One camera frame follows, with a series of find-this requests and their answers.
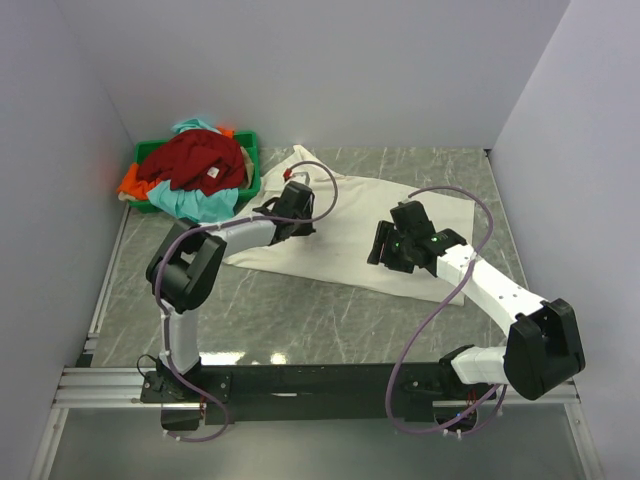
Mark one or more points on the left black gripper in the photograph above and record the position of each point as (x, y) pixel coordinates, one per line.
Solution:
(308, 228)

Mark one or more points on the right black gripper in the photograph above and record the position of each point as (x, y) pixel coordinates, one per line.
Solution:
(385, 233)

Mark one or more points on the cream white t-shirt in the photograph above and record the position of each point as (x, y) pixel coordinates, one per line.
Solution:
(338, 250)

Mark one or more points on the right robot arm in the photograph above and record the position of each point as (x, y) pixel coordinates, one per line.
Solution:
(543, 348)

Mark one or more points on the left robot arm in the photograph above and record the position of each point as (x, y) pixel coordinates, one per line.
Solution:
(183, 271)

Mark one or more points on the tan t-shirt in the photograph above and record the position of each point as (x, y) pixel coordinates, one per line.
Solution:
(249, 169)

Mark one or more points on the teal t-shirt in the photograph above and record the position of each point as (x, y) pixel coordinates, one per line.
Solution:
(198, 173)

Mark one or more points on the green plastic bin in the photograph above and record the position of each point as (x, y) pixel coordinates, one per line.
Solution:
(134, 190)

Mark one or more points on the dark red t-shirt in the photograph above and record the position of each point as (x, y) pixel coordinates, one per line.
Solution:
(195, 160)

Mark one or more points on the orange t-shirt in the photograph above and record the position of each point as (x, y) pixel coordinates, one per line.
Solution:
(132, 185)

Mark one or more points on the black base crossbar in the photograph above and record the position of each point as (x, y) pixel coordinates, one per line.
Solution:
(309, 392)

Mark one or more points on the aluminium frame rail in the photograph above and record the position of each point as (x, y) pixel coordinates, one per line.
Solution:
(109, 388)

